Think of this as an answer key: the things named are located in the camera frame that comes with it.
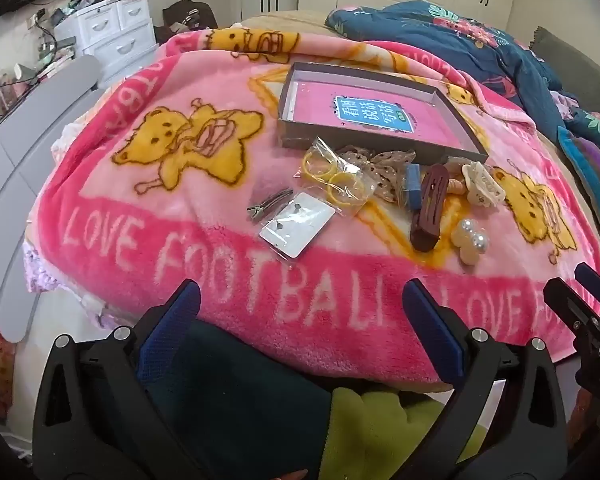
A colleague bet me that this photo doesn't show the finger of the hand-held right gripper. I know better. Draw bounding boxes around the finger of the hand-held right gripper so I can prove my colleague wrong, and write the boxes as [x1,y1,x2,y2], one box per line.
[544,280,600,396]
[575,262,600,313]

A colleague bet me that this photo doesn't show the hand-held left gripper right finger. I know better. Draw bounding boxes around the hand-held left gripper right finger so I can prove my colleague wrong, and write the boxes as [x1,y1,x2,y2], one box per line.
[402,277,568,480]

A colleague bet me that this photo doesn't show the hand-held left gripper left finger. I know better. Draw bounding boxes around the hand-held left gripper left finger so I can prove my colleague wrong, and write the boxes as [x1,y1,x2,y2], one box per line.
[32,279,203,480]

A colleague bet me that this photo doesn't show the pearl hair clip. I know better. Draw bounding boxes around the pearl hair clip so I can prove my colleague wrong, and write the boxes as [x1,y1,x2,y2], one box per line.
[451,218,490,266]

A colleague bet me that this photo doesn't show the maroon hair claw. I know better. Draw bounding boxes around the maroon hair claw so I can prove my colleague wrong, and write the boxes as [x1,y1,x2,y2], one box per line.
[410,164,451,252]

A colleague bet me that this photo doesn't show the blue hair clip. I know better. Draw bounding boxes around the blue hair clip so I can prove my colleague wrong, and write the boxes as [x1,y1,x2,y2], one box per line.
[404,164,426,211]

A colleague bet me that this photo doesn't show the cream hair claw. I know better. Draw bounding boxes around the cream hair claw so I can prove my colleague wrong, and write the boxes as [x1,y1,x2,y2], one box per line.
[462,161,506,207]

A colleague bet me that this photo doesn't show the white earring card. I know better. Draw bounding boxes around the white earring card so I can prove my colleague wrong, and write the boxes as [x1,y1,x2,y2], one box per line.
[259,191,336,261]

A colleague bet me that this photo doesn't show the bagged yellow hair ties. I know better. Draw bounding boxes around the bagged yellow hair ties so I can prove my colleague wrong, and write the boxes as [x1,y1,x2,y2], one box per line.
[294,136,373,217]

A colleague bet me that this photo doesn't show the grey cardboard box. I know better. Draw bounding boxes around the grey cardboard box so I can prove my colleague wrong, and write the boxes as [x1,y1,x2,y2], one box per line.
[276,62,490,165]

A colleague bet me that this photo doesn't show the dark teal cloth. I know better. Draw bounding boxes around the dark teal cloth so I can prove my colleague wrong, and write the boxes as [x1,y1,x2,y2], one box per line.
[140,320,341,480]

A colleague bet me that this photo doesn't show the green cloth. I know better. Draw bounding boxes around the green cloth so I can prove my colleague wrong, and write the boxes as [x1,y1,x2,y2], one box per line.
[330,387,486,480]

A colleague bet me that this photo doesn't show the striped blue purple pillow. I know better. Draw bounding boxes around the striped blue purple pillow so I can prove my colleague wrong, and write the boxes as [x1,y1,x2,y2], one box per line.
[557,125,600,266]

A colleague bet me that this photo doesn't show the pink bear printed blanket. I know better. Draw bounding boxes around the pink bear printed blanket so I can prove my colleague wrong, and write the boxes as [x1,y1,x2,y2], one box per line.
[25,27,600,386]

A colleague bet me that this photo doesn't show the lavender frilled bedsheet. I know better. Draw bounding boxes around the lavender frilled bedsheet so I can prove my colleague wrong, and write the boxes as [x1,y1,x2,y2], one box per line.
[25,240,111,331]

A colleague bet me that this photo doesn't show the peach hair clip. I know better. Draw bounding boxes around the peach hair clip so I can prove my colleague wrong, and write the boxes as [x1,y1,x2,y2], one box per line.
[442,157,473,196]

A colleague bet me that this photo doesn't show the polka dot fabric bow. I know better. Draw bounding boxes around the polka dot fabric bow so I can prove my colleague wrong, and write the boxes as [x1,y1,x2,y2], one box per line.
[341,144,417,203]

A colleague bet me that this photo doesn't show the silver metal hair clip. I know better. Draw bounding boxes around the silver metal hair clip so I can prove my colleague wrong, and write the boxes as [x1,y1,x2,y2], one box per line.
[247,187,295,222]

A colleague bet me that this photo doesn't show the grey bed footboard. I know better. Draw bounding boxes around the grey bed footboard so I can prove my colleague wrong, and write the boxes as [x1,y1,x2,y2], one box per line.
[0,55,103,346]

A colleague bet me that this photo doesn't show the grey padded headboard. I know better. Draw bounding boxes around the grey padded headboard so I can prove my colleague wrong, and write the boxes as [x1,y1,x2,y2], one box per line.
[527,26,600,111]

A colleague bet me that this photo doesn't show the blue floral quilt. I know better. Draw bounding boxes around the blue floral quilt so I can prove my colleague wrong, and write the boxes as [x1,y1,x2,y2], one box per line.
[325,1,600,141]

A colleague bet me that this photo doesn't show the cluttered side desk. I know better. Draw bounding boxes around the cluttered side desk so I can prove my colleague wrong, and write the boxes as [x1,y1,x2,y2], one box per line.
[0,7,81,136]

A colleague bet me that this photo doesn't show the white drawer cabinet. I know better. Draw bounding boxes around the white drawer cabinet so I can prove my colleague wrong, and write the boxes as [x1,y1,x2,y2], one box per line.
[54,0,156,61]

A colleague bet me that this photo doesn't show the dark bag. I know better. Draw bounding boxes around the dark bag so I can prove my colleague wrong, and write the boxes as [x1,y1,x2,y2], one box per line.
[155,0,218,43]

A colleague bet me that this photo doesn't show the tan bedsheet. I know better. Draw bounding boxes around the tan bedsheet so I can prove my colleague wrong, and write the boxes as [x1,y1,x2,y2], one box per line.
[240,9,341,36]

